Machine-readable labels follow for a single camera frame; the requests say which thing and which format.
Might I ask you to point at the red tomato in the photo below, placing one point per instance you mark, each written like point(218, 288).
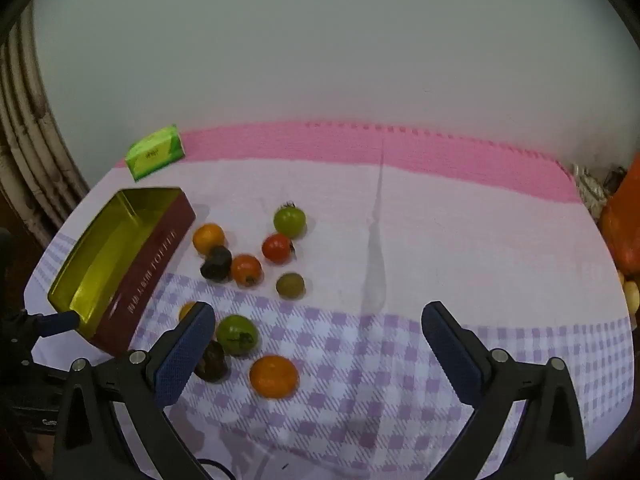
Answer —
point(276, 249)

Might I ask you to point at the large orange tomato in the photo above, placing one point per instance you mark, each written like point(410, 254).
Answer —
point(273, 376)

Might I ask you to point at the pink foam mat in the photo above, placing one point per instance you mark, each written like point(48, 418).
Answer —
point(400, 147)

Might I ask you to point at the orange-red tomato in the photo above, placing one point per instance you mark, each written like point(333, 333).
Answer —
point(246, 270)

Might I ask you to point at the green tissue pack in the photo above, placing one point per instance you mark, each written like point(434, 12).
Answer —
point(154, 152)

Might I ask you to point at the olive brown tomato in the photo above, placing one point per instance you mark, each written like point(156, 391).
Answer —
point(290, 285)

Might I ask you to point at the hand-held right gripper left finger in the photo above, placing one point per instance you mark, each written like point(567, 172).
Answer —
point(182, 355)

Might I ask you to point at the green tomato with stem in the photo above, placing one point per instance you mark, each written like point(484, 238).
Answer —
point(289, 222)

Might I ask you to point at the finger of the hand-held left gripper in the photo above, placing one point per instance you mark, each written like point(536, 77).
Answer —
point(56, 323)

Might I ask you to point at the small orange tomato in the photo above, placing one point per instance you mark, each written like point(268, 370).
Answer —
point(209, 238)

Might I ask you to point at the purple checked tablecloth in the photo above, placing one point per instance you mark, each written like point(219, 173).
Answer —
point(380, 360)

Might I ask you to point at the maroon tin box gold inside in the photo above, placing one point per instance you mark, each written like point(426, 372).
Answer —
point(150, 270)

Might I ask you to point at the pale yellow fruit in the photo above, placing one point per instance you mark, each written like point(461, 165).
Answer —
point(631, 296)

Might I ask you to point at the dark purple tomato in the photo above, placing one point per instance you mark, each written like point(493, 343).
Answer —
point(214, 362)
point(216, 263)

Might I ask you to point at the large green tomato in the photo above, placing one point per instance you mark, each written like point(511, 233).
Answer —
point(237, 335)

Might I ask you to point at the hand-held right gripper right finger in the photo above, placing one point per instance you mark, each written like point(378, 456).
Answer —
point(452, 352)

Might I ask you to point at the orange plastic container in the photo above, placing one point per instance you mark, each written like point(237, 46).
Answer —
point(625, 220)

